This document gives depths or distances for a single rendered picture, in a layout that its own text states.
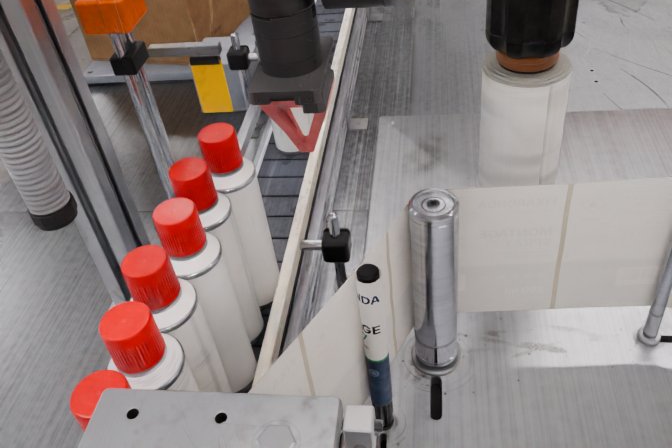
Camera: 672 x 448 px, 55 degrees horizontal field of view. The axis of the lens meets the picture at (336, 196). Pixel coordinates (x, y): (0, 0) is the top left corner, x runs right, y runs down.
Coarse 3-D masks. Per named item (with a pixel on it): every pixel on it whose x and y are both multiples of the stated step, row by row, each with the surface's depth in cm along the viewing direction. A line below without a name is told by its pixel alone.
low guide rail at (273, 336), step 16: (352, 16) 115; (336, 48) 103; (336, 64) 99; (336, 80) 96; (320, 144) 83; (320, 160) 82; (304, 176) 78; (304, 192) 76; (304, 208) 73; (304, 224) 72; (288, 240) 70; (288, 256) 68; (288, 272) 66; (288, 288) 64; (272, 304) 63; (288, 304) 64; (272, 320) 61; (272, 336) 60; (272, 352) 58; (256, 368) 57
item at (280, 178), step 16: (320, 0) 127; (320, 16) 122; (336, 16) 121; (320, 32) 116; (336, 32) 116; (336, 96) 98; (272, 144) 90; (272, 160) 87; (288, 160) 87; (304, 160) 86; (272, 176) 85; (288, 176) 84; (320, 176) 87; (272, 192) 82; (288, 192) 82; (272, 208) 79; (288, 208) 79; (272, 224) 77; (288, 224) 77; (272, 240) 75; (288, 320) 68; (256, 352) 63
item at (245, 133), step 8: (248, 112) 82; (256, 112) 82; (248, 120) 80; (256, 120) 82; (240, 128) 79; (248, 128) 79; (240, 136) 78; (248, 136) 78; (240, 144) 76; (248, 144) 78
